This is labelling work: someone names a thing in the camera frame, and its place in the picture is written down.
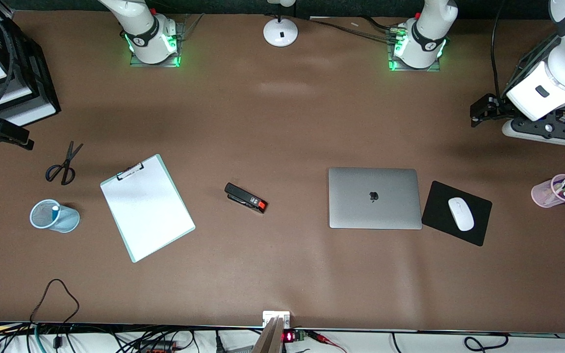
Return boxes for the white round lamp base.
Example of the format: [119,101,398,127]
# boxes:
[263,0,299,48]

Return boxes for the black mouse pad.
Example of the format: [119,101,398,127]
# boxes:
[421,180,493,247]

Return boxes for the black power cables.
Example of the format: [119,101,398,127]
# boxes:
[307,16,401,45]

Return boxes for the black wire mesh organizer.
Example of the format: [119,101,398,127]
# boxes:
[501,29,565,143]

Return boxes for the black stapler with red end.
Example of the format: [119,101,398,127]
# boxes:
[224,182,268,214]

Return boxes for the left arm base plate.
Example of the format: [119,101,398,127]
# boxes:
[387,25,441,72]

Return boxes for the black stacked paper tray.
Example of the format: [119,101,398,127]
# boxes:
[0,0,61,137]

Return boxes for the grey metal stand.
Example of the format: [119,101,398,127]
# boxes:
[252,316,285,353]

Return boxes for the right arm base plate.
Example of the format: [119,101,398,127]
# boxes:
[129,20,185,68]

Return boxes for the black and blue scissors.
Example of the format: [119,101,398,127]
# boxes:
[45,141,84,186]

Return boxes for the tangled black cable bundle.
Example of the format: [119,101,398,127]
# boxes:
[0,321,263,353]

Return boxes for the black coiled cable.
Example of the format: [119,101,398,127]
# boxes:
[390,332,511,353]

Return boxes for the red wire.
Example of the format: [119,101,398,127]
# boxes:
[307,331,348,353]

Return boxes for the silver laptop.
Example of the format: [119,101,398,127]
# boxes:
[328,167,423,230]

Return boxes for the teal clipboard with metal clip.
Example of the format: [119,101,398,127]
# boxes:
[100,153,196,263]

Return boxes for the white paper sheet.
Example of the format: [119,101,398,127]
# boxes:
[102,159,194,259]

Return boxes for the white computer mouse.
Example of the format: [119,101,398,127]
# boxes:
[448,197,475,232]

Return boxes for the light blue mesh cup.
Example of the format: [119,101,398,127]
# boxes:
[29,199,80,233]

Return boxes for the pink translucent cup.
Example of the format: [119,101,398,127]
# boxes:
[531,174,565,208]

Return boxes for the black looped cable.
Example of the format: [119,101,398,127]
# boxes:
[28,278,80,327]

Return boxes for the small white box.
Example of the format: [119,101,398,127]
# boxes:
[262,310,291,328]

